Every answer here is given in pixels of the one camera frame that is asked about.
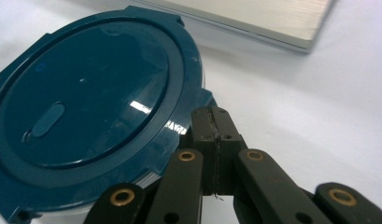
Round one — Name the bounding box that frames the dark round lid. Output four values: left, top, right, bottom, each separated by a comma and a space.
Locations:
0, 5, 219, 224

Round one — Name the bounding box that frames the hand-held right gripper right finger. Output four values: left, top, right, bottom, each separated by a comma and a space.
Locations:
210, 105, 248, 196

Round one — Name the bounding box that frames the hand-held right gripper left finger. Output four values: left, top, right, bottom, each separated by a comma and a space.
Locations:
191, 105, 219, 197

